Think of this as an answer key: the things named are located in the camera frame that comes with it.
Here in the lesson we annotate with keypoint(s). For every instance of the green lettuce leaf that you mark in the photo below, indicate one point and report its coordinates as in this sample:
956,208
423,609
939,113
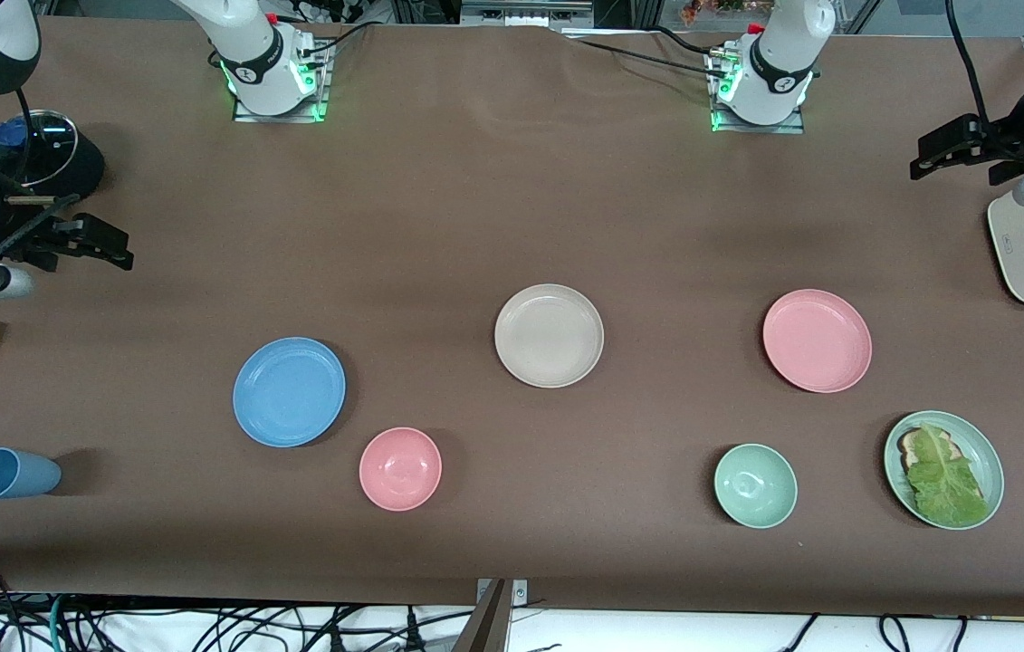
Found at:
946,489

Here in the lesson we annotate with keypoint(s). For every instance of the small pink bowl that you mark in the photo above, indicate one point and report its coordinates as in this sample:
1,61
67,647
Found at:
400,469

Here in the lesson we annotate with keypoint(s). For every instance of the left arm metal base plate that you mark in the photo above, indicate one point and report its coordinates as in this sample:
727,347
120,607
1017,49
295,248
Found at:
792,129

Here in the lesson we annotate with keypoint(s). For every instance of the orange flowers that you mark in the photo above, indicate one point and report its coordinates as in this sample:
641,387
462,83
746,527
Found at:
702,9

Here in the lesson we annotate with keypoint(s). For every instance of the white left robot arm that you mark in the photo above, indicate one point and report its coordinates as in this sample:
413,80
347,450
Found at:
779,63

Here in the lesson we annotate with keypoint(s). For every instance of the beige plate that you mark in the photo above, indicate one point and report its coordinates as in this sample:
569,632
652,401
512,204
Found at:
549,336

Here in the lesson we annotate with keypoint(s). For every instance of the small green bowl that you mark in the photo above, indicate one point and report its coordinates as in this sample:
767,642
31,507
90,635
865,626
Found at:
755,485

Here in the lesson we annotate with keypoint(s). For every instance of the green plate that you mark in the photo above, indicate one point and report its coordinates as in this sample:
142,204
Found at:
984,453

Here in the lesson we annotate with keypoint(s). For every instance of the pink plate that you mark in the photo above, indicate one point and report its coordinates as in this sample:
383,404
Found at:
817,340

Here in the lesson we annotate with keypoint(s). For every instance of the grey metal box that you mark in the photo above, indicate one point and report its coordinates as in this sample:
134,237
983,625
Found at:
521,14

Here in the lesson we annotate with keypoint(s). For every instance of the blue cup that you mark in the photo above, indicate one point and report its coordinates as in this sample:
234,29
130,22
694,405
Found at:
14,474

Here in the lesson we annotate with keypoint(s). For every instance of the metal table edge bracket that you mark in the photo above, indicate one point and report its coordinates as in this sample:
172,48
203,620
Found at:
521,593

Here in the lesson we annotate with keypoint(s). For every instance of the dark grey pole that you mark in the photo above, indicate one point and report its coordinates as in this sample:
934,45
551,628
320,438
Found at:
486,625

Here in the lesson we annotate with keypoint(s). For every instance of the blue plate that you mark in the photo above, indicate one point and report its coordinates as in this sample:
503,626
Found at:
289,392

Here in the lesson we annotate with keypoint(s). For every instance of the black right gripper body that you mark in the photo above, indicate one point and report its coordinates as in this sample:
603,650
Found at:
33,237

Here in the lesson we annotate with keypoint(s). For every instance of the bread slice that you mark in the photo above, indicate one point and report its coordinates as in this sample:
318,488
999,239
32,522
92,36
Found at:
905,444

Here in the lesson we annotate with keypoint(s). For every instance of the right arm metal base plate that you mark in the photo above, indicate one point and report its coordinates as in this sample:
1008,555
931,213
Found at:
294,117

